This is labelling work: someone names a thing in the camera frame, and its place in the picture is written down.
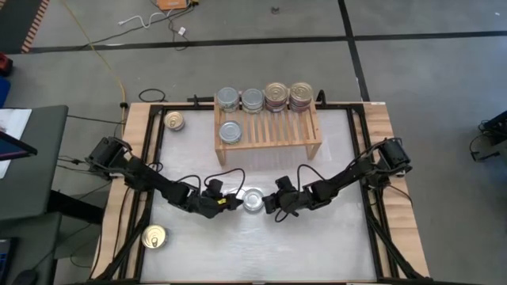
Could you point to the grey desk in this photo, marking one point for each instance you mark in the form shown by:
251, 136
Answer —
39, 178

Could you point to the small yellow tag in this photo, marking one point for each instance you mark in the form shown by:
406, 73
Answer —
222, 201

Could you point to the dark tilted monitor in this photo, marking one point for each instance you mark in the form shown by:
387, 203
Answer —
16, 145

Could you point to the white paper sheet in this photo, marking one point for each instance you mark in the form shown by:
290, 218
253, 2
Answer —
16, 120

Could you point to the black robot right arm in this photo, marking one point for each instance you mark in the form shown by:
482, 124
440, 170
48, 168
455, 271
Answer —
348, 174

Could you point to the red floor object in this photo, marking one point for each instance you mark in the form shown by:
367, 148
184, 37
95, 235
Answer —
4, 65

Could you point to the wooden slatted shelf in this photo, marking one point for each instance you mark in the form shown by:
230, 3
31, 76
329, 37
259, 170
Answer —
285, 134

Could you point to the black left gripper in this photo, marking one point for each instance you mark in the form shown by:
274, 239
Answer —
210, 206

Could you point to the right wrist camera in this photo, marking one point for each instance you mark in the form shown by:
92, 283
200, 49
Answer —
284, 184

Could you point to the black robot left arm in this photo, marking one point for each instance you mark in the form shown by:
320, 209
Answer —
158, 184

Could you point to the black computer mouse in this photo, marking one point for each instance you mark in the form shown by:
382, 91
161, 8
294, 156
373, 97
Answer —
24, 278

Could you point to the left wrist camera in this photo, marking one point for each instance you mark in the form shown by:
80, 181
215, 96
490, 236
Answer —
216, 186

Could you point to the dark keyboard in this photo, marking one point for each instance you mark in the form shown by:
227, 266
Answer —
4, 259

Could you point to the small white plug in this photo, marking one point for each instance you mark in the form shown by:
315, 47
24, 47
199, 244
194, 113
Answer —
182, 30

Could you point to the black mat orange edge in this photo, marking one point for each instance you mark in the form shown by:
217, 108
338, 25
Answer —
17, 23

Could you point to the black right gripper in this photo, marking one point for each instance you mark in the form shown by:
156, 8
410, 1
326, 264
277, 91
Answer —
293, 200

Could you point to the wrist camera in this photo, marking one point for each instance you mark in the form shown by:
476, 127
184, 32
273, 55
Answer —
216, 186
284, 184

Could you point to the blue floor object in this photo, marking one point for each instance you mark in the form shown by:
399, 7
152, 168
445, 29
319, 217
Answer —
3, 92

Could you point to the black desk bar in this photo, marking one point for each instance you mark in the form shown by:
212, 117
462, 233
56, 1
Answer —
77, 206

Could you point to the orange floor box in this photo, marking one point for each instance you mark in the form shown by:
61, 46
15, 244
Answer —
172, 4

